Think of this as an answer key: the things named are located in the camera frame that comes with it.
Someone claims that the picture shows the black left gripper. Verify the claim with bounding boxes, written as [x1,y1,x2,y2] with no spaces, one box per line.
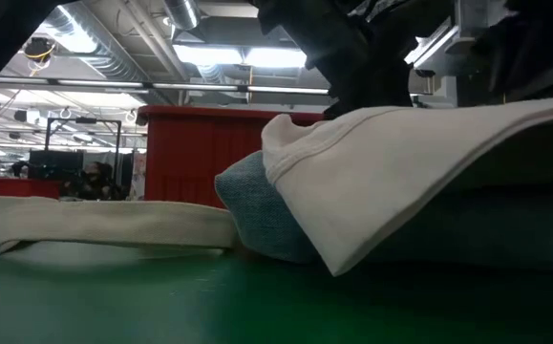
[251,0,449,120]

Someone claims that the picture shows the white garment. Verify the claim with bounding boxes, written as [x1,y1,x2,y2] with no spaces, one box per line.
[261,93,553,277]

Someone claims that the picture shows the light blue denim jeans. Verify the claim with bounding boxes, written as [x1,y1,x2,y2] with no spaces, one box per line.
[214,151,553,271]

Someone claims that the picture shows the white printed tote bag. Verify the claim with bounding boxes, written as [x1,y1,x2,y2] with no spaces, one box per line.
[0,195,240,257]

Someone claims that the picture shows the red plastic laundry basket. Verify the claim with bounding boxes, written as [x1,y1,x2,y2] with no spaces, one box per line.
[136,105,329,209]

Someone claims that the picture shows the round silver pipe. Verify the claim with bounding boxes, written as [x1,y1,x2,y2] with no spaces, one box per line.
[163,0,202,31]

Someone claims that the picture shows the green table mat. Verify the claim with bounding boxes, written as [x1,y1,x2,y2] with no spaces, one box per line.
[0,241,553,344]

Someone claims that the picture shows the person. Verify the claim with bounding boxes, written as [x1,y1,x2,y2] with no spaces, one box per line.
[60,161,116,201]

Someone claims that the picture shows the black monitor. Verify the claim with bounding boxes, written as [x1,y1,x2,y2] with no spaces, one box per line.
[28,149,85,181]

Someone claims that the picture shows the red storage bin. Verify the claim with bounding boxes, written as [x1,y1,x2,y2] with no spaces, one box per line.
[0,175,63,200]

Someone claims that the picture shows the long ceiling light rail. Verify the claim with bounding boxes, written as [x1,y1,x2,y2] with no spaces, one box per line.
[0,77,330,96]

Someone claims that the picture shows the silver corrugated air duct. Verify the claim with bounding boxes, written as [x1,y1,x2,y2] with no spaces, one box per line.
[41,2,172,104]

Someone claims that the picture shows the black background stand frame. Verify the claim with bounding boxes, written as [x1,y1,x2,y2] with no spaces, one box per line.
[44,117,123,169]

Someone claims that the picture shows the yellow cable reel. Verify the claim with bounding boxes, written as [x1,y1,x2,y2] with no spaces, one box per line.
[21,36,58,66]

